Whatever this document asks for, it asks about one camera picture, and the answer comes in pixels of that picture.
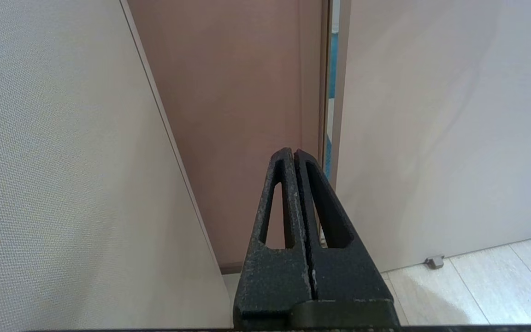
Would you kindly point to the cream room door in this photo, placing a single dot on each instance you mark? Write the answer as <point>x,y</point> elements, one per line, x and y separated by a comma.
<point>431,115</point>

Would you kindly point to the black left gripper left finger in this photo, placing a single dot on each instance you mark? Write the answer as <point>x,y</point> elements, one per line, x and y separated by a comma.
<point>270,281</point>

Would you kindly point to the small metal door stop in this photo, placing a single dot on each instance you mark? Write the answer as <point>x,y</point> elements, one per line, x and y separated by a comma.
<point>434,262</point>

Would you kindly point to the dark brown baseboard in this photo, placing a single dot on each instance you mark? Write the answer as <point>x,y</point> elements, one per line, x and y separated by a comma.
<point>231,268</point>

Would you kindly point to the beige closet panel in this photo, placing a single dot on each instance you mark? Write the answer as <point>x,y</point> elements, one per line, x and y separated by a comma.
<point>62,184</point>

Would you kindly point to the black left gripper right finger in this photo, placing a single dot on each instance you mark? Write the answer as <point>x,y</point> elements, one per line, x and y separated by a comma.
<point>353,286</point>

